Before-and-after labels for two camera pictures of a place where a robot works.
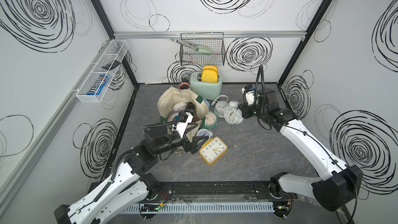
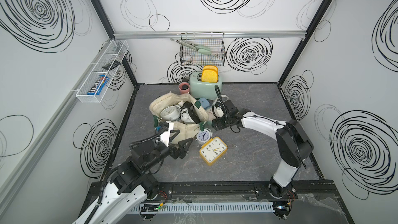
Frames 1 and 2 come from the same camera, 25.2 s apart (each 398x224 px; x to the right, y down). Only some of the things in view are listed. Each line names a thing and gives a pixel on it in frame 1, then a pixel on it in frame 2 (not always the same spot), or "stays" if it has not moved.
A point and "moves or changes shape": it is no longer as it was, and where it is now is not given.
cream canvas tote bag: x=174 y=100 moves or changes shape
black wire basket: x=214 y=42 stays
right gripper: x=244 y=108 -> x=217 y=123
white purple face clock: x=204 y=132 stays
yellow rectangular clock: x=213 y=150 stays
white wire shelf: x=101 y=77 stays
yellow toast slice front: x=209 y=75 stays
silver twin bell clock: x=232 y=114 moves or changes shape
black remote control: x=115 y=64 stays
